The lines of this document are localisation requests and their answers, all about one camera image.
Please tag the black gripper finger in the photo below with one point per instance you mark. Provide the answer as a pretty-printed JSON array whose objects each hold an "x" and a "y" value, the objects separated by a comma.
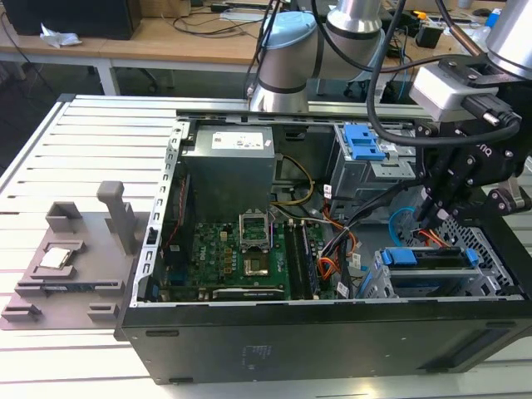
[
  {"x": 432, "y": 187},
  {"x": 455, "y": 187}
]

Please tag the hard disk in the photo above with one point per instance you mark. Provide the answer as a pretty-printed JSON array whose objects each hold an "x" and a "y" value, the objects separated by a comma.
[{"x": 432, "y": 258}]

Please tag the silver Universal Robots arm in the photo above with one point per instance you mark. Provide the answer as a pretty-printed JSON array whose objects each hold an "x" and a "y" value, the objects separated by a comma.
[{"x": 287, "y": 54}]

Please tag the metal disk bay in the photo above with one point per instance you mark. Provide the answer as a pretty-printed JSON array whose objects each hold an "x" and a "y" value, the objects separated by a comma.
[{"x": 486, "y": 257}]

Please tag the black RAM slot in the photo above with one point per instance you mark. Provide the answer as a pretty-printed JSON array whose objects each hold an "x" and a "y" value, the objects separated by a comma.
[
  {"x": 311, "y": 266},
  {"x": 297, "y": 262}
]

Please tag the metal drive cage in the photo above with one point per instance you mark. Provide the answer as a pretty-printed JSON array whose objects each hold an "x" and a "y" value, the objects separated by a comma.
[{"x": 353, "y": 178}]

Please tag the blue drive carrier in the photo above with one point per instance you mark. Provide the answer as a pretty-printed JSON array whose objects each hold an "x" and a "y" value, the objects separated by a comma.
[{"x": 361, "y": 143}]

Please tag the clear plastic bag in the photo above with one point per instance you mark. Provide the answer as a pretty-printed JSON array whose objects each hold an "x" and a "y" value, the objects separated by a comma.
[{"x": 478, "y": 36}]

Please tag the black cube motor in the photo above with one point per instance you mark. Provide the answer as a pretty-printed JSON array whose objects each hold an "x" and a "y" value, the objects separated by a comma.
[{"x": 428, "y": 36}]

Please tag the blue cardboard box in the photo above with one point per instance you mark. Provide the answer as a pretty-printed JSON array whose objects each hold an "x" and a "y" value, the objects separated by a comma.
[{"x": 493, "y": 18}]

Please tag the CPU socket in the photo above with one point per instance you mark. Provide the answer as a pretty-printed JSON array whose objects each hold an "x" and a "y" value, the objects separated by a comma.
[{"x": 256, "y": 267}]

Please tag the grey power supply unit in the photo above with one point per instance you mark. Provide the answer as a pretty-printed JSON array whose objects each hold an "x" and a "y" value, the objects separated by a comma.
[{"x": 228, "y": 174}]

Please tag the black graphics card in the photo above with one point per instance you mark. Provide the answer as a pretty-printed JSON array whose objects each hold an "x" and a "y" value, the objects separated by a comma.
[{"x": 249, "y": 293}]

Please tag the black open PC case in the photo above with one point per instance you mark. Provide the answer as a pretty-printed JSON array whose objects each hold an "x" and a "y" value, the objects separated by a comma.
[{"x": 291, "y": 345}]

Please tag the green motherboard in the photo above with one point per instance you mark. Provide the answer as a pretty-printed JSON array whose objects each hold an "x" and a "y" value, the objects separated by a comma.
[{"x": 208, "y": 253}]

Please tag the wooden desk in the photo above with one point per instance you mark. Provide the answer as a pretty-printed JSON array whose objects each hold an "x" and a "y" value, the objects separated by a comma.
[{"x": 166, "y": 45}]

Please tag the grey parts rack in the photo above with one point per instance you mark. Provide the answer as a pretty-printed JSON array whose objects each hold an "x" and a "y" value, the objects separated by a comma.
[{"x": 99, "y": 266}]

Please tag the RAM stick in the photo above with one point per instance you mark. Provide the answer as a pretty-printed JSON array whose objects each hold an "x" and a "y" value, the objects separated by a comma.
[{"x": 83, "y": 287}]

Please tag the silver CPU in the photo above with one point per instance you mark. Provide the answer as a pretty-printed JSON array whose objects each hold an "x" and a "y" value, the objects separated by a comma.
[{"x": 56, "y": 257}]

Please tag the large black box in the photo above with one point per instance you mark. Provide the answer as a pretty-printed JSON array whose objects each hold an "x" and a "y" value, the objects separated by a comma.
[{"x": 70, "y": 18}]

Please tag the crumpled white paper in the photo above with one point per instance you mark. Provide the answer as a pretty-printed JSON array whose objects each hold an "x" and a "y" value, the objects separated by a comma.
[{"x": 58, "y": 37}]

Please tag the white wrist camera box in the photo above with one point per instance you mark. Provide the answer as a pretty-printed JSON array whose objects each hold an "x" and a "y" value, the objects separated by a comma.
[{"x": 436, "y": 91}]

